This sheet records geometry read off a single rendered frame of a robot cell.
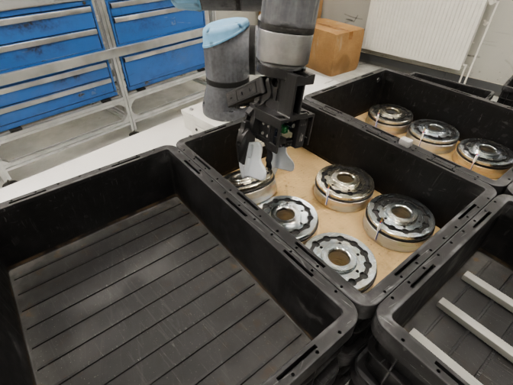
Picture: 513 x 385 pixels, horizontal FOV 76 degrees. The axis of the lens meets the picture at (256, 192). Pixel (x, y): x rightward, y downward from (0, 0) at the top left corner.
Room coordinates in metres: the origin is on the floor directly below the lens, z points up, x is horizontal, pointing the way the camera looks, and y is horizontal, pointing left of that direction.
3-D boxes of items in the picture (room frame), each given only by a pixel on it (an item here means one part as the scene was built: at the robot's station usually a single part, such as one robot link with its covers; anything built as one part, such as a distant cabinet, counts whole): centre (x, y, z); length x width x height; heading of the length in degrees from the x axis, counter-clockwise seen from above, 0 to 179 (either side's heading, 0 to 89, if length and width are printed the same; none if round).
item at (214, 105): (0.88, 0.08, 0.85); 0.15 x 0.15 x 0.10
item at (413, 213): (0.38, -0.23, 0.86); 0.05 x 0.05 x 0.01
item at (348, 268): (0.29, -0.11, 0.86); 0.05 x 0.05 x 0.01
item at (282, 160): (0.48, -0.04, 0.89); 0.06 x 0.03 x 0.09; 39
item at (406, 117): (0.73, -0.32, 0.86); 0.10 x 0.10 x 0.01
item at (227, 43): (0.88, 0.07, 0.97); 0.13 x 0.12 x 0.14; 88
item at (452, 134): (0.65, -0.39, 0.86); 0.10 x 0.10 x 0.01
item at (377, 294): (0.41, -0.10, 0.92); 0.40 x 0.30 x 0.02; 38
